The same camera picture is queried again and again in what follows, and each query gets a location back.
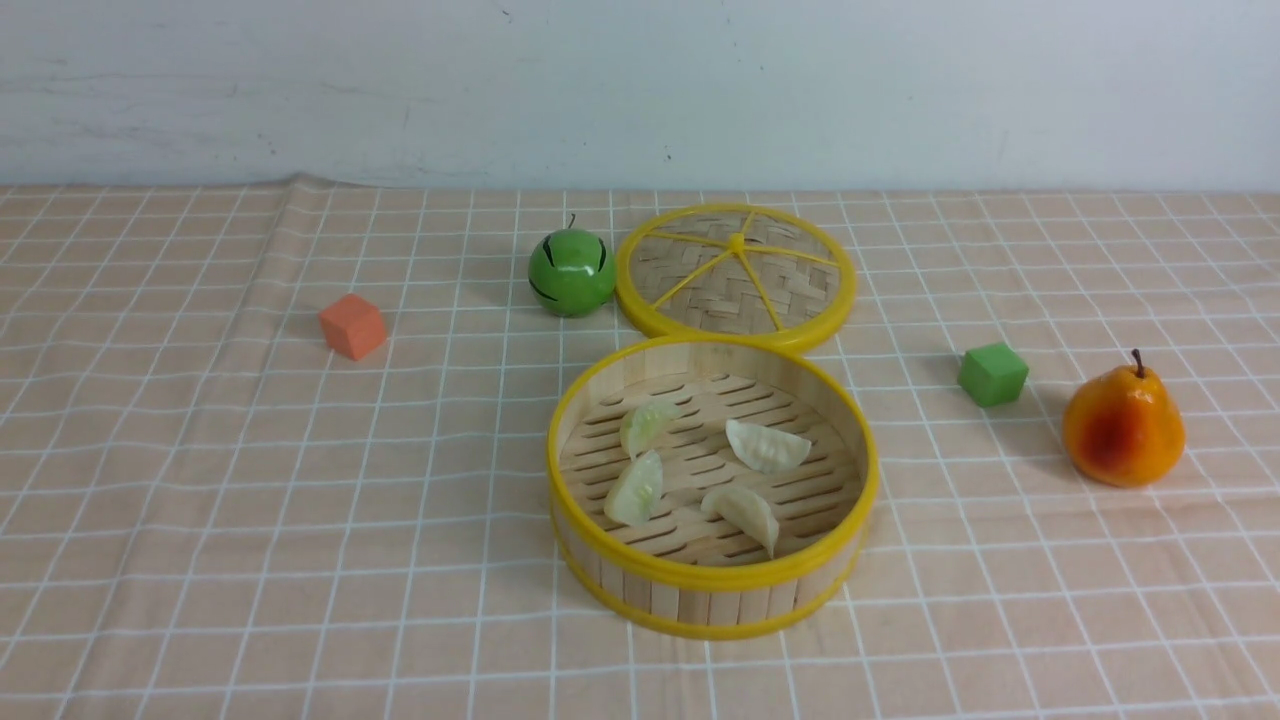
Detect white dumpling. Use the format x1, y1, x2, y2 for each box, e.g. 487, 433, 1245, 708
724, 419, 812, 475
700, 484, 780, 560

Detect bamboo steamer tray yellow rim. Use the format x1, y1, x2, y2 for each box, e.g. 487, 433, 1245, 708
547, 337, 881, 641

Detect bamboo steamer lid yellow rim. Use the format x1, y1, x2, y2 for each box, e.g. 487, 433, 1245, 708
616, 202, 858, 354

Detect green toy apple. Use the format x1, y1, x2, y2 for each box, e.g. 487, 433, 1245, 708
527, 214, 617, 318

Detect orange foam cube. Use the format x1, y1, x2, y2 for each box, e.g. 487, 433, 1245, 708
317, 293, 388, 361

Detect green foam cube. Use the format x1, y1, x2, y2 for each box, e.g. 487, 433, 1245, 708
957, 342, 1029, 407

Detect pink checkered tablecloth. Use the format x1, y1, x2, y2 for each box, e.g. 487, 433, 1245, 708
1, 178, 1279, 719

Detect orange yellow toy pear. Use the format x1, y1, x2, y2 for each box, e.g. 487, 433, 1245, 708
1062, 348, 1187, 488

